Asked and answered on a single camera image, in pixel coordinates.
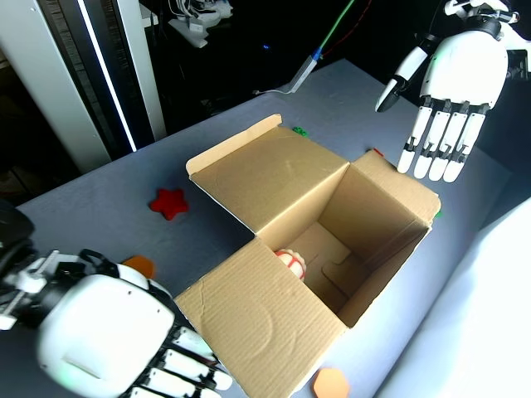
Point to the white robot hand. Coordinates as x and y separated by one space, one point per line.
464 70
103 331

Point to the cardboard box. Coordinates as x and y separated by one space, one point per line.
257 323

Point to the red white mushroom toy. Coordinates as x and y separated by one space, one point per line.
292 263

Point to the orange hexagon toy block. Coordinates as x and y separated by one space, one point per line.
141 264

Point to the small red toy block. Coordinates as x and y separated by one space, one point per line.
378 152

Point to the grey table cloth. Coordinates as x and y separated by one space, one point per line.
103 199

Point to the red star toy block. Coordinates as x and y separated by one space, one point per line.
169 203

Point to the yellowish hexagon toy block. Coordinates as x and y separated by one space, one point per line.
329 383

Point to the pile of white plastic parts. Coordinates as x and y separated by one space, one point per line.
195 29

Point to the white cabinet with light strip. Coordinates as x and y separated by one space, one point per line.
25 41

